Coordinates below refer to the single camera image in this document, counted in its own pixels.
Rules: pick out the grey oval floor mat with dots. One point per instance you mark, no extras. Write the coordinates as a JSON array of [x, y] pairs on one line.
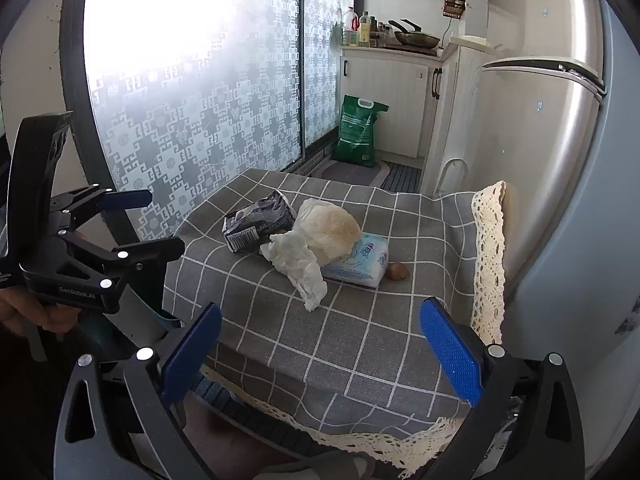
[[350, 172]]

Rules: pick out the brown eggshell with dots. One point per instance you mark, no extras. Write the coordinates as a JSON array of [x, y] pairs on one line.
[[398, 271]]

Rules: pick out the green rice bag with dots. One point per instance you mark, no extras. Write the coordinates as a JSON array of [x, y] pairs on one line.
[[357, 130]]

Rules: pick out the white refrigerator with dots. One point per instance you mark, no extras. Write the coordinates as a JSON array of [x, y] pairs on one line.
[[525, 160]]

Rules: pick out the yellow oil bottle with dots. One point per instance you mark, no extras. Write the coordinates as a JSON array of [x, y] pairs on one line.
[[365, 30]]

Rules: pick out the white blue tissue pack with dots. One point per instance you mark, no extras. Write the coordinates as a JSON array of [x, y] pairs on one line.
[[365, 260]]

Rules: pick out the translucent plastic bag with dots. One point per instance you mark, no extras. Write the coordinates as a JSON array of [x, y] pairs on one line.
[[325, 230]]

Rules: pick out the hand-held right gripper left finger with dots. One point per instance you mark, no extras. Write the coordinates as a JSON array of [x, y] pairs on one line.
[[192, 355]]

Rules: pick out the person's left hand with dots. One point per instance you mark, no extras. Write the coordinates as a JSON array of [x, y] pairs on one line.
[[45, 317]]

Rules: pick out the frosted patterned glass door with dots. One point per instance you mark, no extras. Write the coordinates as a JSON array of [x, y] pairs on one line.
[[200, 110]]

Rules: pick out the metal wok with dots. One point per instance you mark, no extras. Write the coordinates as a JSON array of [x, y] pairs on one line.
[[417, 38]]

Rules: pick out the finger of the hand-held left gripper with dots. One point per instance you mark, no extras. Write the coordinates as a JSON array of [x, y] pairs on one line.
[[150, 251], [127, 199]]

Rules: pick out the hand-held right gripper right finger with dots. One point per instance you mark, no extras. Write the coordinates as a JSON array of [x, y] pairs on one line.
[[450, 350]]

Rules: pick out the striped grey floor mat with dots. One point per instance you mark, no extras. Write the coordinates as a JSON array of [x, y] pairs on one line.
[[400, 175]]

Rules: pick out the black snack wrapper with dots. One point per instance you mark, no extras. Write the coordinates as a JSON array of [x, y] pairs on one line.
[[255, 220]]

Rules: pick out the white tissue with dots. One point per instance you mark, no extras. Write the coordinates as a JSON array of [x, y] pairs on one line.
[[295, 260]]

